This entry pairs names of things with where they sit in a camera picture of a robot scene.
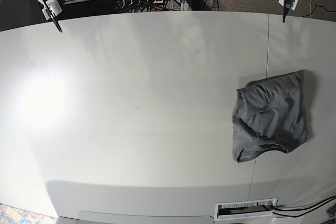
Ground grey T-shirt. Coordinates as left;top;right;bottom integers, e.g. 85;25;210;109
232;70;308;163

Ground black power strip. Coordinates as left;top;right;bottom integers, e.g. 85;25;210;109
121;0;166;9

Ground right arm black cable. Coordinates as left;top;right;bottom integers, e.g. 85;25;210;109
33;0;64;33

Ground black cables at table edge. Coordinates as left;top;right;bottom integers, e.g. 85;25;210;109
271;195;336;218

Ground table cable grommet slot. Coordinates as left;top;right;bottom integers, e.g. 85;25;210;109
214;198;278;221

